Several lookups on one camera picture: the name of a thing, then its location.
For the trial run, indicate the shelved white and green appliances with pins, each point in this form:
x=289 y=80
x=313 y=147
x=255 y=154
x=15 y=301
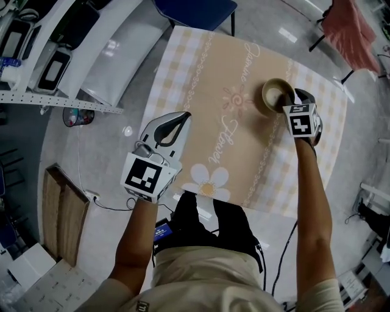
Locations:
x=55 y=70

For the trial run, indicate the black screen device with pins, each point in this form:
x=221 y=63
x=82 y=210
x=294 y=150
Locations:
x=163 y=232

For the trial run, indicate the table with beige checked cloth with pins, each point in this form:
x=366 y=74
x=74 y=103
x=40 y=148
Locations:
x=213 y=76

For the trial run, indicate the blue chair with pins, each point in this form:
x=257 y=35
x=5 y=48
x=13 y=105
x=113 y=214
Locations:
x=195 y=10

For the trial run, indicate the white cardboard box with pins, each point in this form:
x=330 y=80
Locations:
x=33 y=265

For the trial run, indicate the white metal shelving rack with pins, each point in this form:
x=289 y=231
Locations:
x=122 y=61

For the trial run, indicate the clear water bottle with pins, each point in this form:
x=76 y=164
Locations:
x=9 y=62

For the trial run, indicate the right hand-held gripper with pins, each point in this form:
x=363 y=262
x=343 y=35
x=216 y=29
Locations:
x=301 y=122

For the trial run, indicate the white power strip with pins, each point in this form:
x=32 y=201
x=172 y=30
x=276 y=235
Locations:
x=93 y=196

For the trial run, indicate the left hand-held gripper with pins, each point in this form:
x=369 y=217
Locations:
x=146 y=179

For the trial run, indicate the person's right forearm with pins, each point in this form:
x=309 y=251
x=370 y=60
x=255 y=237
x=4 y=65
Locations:
x=314 y=213

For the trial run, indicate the person's left forearm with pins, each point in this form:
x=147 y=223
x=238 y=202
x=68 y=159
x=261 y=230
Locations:
x=134 y=243

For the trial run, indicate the pink covered armchair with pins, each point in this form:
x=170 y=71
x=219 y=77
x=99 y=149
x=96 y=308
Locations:
x=347 y=33

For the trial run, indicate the person's torso in beige shirt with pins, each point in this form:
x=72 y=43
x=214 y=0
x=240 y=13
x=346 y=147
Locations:
x=207 y=283

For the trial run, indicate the person's legs in black trousers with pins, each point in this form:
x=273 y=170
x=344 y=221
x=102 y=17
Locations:
x=213 y=225

